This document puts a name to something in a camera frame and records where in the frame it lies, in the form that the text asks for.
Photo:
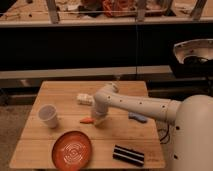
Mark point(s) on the orange object on shelf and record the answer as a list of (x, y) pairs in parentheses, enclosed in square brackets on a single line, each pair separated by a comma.
[(118, 8)]

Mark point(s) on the orange pepper with green stem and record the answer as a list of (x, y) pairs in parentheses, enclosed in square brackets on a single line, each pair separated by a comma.
[(87, 120)]

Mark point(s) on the black white striped block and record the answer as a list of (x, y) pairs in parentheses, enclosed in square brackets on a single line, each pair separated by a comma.
[(128, 155)]

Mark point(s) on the white plastic bottle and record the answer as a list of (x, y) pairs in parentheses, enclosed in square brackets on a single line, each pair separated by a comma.
[(84, 99)]

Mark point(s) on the white plastic cup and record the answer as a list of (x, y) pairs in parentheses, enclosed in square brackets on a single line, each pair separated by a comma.
[(48, 115)]

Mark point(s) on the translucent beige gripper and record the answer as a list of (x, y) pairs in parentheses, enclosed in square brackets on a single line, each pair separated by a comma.
[(99, 120)]

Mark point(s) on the blue sponge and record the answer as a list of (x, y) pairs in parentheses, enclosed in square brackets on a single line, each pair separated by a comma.
[(138, 117)]

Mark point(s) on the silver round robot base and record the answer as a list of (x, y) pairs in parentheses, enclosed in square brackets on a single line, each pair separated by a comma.
[(202, 48)]

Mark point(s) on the wooden table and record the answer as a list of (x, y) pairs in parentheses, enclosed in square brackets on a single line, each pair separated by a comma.
[(34, 147)]

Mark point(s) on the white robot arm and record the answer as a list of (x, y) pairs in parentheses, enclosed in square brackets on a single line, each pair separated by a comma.
[(192, 118)]

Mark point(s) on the orange ceramic bowl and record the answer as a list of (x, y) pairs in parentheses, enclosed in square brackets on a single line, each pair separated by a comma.
[(71, 151)]

